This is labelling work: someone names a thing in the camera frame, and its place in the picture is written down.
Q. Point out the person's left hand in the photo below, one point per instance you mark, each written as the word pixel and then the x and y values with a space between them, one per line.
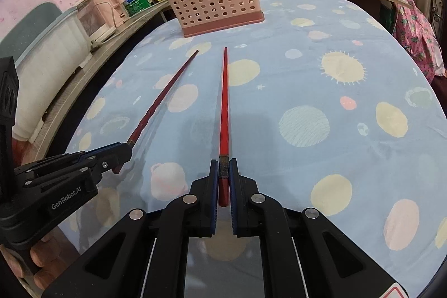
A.
pixel 47 254

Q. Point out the white tub with blue rim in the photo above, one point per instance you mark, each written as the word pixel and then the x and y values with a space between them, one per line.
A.
pixel 52 50

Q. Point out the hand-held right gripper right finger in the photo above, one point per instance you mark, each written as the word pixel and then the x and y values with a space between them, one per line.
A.
pixel 234 200

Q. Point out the red chopstick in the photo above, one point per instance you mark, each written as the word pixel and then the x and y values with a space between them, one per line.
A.
pixel 224 109

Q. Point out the blue printed blanket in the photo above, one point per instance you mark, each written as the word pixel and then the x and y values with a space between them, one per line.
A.
pixel 314 81

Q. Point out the grey-blue plastic lid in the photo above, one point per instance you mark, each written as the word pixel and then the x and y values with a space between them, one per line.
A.
pixel 28 29

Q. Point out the pink floral cloth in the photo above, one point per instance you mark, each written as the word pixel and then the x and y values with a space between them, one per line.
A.
pixel 419 29

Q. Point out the maroon chopstick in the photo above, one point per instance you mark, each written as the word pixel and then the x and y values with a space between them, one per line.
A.
pixel 164 93

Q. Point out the dark metal rack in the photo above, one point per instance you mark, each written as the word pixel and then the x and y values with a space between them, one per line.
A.
pixel 439 10

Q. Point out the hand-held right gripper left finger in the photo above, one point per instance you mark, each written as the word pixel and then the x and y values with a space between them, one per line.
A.
pixel 213 200

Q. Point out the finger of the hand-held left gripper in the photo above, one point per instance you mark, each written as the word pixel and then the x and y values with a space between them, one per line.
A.
pixel 70 155
pixel 104 163

